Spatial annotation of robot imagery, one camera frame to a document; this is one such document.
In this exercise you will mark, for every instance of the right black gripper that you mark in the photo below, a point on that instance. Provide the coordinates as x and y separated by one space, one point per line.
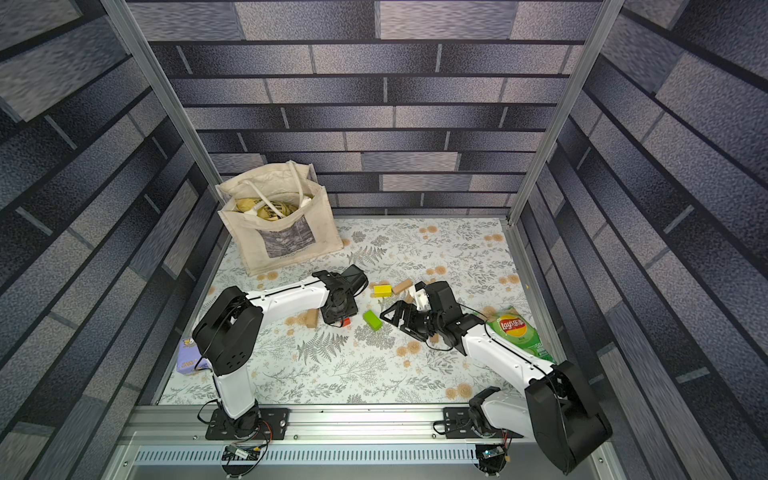
414 318

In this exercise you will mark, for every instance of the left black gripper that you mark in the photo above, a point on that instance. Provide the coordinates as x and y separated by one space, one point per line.
334 318

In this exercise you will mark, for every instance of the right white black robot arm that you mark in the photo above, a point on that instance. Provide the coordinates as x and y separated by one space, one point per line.
559 411

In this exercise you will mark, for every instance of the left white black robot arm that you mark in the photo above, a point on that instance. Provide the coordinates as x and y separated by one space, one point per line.
227 334

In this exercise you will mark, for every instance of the natural wood block centre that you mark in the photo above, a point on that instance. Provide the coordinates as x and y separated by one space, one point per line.
401 287

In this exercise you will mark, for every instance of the natural wood block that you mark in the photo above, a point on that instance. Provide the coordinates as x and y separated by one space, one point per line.
401 287
311 318

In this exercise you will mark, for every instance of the natural wood block left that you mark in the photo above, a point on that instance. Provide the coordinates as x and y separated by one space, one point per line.
311 318

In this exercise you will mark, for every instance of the green block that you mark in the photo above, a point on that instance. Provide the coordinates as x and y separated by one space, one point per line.
372 320

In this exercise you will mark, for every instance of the yellow block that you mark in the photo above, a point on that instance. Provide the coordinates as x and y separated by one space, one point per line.
382 291

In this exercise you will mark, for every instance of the green chips bag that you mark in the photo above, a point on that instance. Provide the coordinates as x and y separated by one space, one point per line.
514 331

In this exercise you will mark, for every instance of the beige canvas tote bag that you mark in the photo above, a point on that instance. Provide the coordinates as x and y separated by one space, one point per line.
278 215

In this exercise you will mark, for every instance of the purple tissue pack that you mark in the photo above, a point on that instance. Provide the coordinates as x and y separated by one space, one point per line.
189 358

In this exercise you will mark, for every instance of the right circuit board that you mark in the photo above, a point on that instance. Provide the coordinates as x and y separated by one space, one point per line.
491 453

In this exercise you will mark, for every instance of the circuit board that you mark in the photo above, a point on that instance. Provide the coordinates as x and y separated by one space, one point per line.
232 453
491 453

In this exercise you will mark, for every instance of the left circuit board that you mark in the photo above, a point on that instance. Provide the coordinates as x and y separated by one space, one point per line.
232 453

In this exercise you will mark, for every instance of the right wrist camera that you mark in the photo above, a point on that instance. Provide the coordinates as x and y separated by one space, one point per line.
420 296

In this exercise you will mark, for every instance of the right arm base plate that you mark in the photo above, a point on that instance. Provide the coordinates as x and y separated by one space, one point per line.
463 423

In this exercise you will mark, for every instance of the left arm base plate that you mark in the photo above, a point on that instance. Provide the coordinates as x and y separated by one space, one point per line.
267 423

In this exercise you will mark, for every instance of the aluminium front rail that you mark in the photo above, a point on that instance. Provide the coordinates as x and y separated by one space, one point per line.
321 442

